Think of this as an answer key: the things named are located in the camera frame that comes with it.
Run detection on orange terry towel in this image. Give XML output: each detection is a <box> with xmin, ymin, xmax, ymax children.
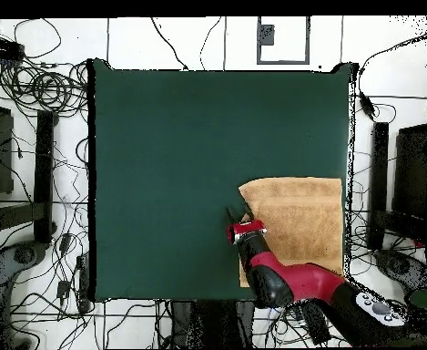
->
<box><xmin>237</xmin><ymin>176</ymin><xmax>344</xmax><ymax>288</ymax></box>

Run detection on dark green table cloth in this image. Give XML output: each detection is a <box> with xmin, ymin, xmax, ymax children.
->
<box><xmin>92</xmin><ymin>57</ymin><xmax>356</xmax><ymax>304</ymax></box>

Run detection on black power brick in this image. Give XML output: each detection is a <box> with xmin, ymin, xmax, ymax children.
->
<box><xmin>300</xmin><ymin>301</ymin><xmax>332</xmax><ymax>345</ymax></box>

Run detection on black floor beam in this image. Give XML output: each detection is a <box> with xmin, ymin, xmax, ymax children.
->
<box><xmin>33</xmin><ymin>109</ymin><xmax>56</xmax><ymax>244</ymax></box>
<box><xmin>366</xmin><ymin>121</ymin><xmax>390</xmax><ymax>250</ymax></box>

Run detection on black power adapter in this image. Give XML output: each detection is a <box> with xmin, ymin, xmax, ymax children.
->
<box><xmin>358</xmin><ymin>92</ymin><xmax>376</xmax><ymax>120</ymax></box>

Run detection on black stand foot with caster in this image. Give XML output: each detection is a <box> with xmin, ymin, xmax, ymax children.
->
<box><xmin>374</xmin><ymin>249</ymin><xmax>427</xmax><ymax>294</ymax></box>
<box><xmin>0</xmin><ymin>241</ymin><xmax>48</xmax><ymax>294</ymax></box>

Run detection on small grey floor box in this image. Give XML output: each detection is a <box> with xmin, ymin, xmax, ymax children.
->
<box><xmin>258</xmin><ymin>24</ymin><xmax>275</xmax><ymax>46</ymax></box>

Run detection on black power strip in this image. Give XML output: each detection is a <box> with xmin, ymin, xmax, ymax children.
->
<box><xmin>0</xmin><ymin>35</ymin><xmax>25</xmax><ymax>62</ymax></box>

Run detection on thin black cable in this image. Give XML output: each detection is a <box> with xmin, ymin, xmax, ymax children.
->
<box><xmin>149</xmin><ymin>15</ymin><xmax>189</xmax><ymax>71</ymax></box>
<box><xmin>198</xmin><ymin>15</ymin><xmax>224</xmax><ymax>71</ymax></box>

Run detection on long black cable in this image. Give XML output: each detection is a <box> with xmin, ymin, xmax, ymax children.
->
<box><xmin>357</xmin><ymin>15</ymin><xmax>427</xmax><ymax>94</ymax></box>

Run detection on coiled black cables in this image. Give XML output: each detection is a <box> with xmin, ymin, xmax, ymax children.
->
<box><xmin>0</xmin><ymin>60</ymin><xmax>89</xmax><ymax>115</ymax></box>

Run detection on looped black cable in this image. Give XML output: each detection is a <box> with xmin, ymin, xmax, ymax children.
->
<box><xmin>13</xmin><ymin>17</ymin><xmax>63</xmax><ymax>60</ymax></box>

